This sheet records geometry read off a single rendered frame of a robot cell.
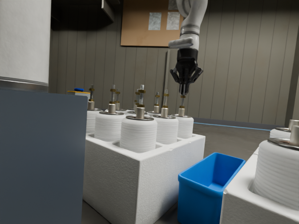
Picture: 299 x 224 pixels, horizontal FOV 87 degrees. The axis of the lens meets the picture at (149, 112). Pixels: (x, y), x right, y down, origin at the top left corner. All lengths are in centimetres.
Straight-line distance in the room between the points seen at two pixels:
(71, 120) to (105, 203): 28
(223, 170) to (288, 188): 42
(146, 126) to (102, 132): 15
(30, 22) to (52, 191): 19
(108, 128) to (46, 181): 27
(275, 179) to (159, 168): 22
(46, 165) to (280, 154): 29
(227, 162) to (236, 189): 40
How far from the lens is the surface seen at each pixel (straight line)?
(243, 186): 31
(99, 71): 325
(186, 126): 58
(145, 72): 296
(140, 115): 41
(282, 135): 52
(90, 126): 56
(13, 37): 22
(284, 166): 29
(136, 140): 39
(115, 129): 47
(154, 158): 37
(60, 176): 24
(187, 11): 69
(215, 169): 70
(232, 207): 29
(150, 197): 41
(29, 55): 22
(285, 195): 30
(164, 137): 48
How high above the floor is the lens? 30
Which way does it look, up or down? 4 degrees down
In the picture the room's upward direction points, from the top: 5 degrees clockwise
